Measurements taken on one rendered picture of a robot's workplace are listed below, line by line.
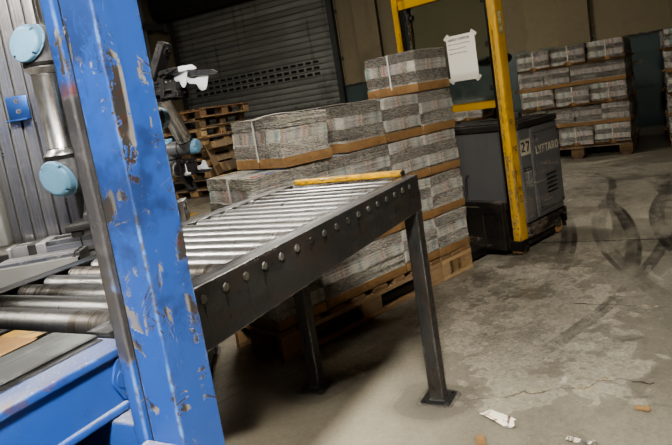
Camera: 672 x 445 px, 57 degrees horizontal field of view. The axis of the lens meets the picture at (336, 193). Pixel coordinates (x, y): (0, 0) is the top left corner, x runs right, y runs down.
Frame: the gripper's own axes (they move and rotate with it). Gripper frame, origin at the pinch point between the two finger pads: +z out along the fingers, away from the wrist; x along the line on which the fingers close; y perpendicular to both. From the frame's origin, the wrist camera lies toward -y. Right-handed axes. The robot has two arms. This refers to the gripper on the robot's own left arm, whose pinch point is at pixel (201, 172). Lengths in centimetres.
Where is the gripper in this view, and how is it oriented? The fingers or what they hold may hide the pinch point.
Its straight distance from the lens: 296.9
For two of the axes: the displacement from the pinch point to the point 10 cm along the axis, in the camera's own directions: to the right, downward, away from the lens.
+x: 7.3, -2.1, 6.5
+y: -1.6, -9.8, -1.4
